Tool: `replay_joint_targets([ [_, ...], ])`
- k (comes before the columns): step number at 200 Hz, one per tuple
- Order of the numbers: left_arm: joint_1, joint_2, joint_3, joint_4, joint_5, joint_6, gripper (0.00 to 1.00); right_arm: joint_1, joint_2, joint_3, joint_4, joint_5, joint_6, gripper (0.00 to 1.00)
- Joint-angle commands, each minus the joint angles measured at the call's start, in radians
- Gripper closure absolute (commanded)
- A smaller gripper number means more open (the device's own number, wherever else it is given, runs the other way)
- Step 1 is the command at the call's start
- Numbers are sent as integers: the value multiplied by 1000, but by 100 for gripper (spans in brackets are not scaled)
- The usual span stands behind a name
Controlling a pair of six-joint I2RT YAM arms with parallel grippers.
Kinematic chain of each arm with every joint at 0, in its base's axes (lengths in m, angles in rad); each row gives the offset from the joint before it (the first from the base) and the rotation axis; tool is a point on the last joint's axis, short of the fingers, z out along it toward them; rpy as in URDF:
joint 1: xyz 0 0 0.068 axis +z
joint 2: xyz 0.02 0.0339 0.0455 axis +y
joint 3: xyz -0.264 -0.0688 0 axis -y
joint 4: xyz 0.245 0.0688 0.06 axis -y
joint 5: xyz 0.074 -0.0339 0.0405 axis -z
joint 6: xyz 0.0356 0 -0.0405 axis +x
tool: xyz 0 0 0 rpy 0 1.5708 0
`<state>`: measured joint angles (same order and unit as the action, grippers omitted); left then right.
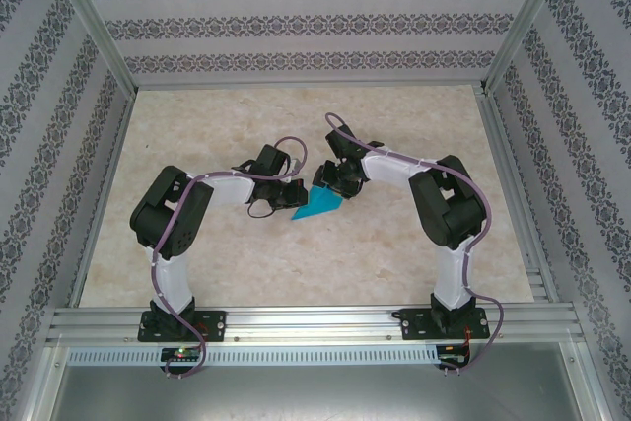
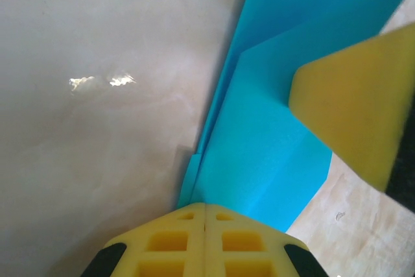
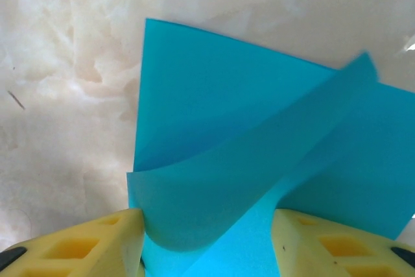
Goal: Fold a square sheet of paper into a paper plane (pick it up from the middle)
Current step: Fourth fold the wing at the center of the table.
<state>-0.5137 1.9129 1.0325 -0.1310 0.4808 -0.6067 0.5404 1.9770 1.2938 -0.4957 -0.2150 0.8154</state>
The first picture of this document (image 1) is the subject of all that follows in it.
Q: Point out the aluminium mounting rail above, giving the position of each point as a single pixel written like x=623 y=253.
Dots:
x=315 y=325

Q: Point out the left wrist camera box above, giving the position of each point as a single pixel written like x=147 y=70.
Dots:
x=296 y=165

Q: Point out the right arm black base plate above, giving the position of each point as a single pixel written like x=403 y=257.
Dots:
x=414 y=325

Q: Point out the aluminium frame post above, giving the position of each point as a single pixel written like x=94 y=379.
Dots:
x=527 y=17
x=93 y=21

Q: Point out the blue paper sheet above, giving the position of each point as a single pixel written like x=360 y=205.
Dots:
x=318 y=204

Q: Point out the grey metal sheet tray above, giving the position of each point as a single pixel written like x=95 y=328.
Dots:
x=315 y=391

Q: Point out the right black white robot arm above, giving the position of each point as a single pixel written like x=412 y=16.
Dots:
x=448 y=214

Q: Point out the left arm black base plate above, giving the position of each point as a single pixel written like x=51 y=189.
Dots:
x=214 y=325

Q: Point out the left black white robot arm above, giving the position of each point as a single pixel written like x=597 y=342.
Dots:
x=172 y=278

